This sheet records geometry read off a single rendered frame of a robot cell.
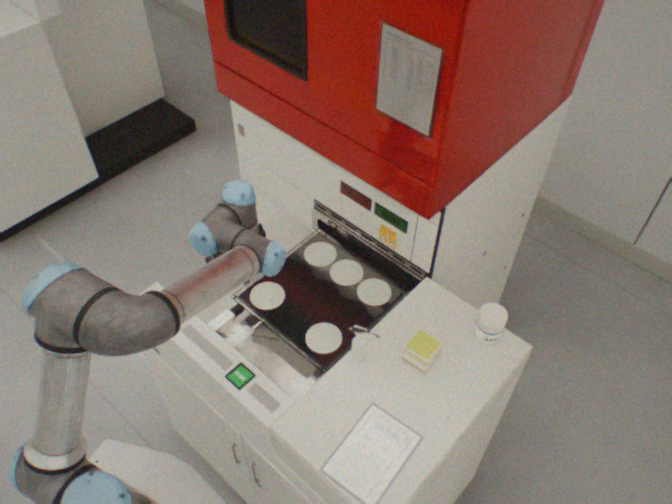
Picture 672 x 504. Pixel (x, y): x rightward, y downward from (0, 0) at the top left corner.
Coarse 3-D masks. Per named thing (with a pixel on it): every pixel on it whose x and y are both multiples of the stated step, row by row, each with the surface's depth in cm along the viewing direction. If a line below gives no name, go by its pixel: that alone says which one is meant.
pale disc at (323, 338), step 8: (312, 328) 171; (320, 328) 171; (328, 328) 172; (336, 328) 172; (312, 336) 170; (320, 336) 170; (328, 336) 170; (336, 336) 170; (312, 344) 168; (320, 344) 168; (328, 344) 168; (336, 344) 168; (320, 352) 166; (328, 352) 166
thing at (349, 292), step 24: (312, 240) 193; (288, 264) 187; (360, 264) 187; (288, 288) 181; (312, 288) 181; (336, 288) 181; (264, 312) 175; (288, 312) 175; (312, 312) 175; (336, 312) 175; (360, 312) 175; (288, 336) 170
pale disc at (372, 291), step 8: (368, 280) 183; (376, 280) 183; (360, 288) 181; (368, 288) 181; (376, 288) 181; (384, 288) 181; (360, 296) 179; (368, 296) 179; (376, 296) 179; (384, 296) 179; (376, 304) 177
